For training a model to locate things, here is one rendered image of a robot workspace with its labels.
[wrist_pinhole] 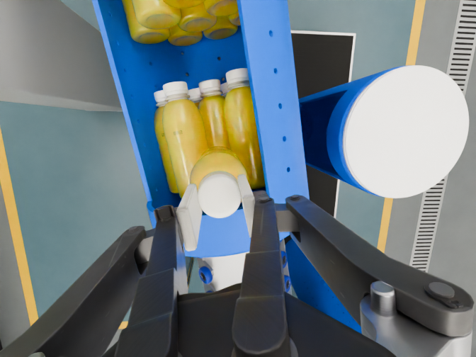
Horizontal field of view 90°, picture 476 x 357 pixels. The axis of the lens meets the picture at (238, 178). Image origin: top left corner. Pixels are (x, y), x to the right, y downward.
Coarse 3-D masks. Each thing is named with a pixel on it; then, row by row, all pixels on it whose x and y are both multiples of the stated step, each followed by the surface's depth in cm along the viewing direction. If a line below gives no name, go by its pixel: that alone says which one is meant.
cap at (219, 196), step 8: (216, 176) 21; (224, 176) 21; (208, 184) 21; (216, 184) 21; (224, 184) 21; (232, 184) 21; (200, 192) 21; (208, 192) 21; (216, 192) 21; (224, 192) 21; (232, 192) 21; (200, 200) 21; (208, 200) 21; (216, 200) 21; (224, 200) 21; (232, 200) 21; (240, 200) 21; (208, 208) 21; (216, 208) 21; (224, 208) 21; (232, 208) 21; (216, 216) 21; (224, 216) 22
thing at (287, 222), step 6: (252, 192) 19; (258, 192) 18; (264, 192) 18; (258, 198) 17; (276, 204) 15; (282, 204) 15; (276, 210) 14; (282, 210) 14; (288, 210) 14; (276, 216) 14; (282, 216) 14; (288, 216) 14; (294, 216) 14; (282, 222) 14; (288, 222) 14; (294, 222) 14; (282, 228) 14; (288, 228) 14; (294, 228) 14
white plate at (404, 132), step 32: (384, 96) 48; (416, 96) 49; (448, 96) 49; (352, 128) 49; (384, 128) 50; (416, 128) 50; (448, 128) 51; (352, 160) 51; (384, 160) 51; (416, 160) 52; (448, 160) 52; (384, 192) 53; (416, 192) 53
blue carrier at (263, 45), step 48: (96, 0) 35; (240, 0) 26; (144, 48) 45; (192, 48) 51; (240, 48) 49; (288, 48) 32; (144, 96) 45; (288, 96) 32; (144, 144) 44; (288, 144) 32; (288, 192) 33; (240, 240) 31
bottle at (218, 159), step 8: (208, 152) 30; (216, 152) 27; (224, 152) 27; (232, 152) 33; (200, 160) 26; (208, 160) 25; (216, 160) 25; (224, 160) 25; (232, 160) 25; (200, 168) 24; (208, 168) 24; (216, 168) 24; (224, 168) 24; (232, 168) 24; (240, 168) 25; (192, 176) 25; (200, 176) 24; (208, 176) 23; (232, 176) 23; (248, 176) 27; (200, 184) 23
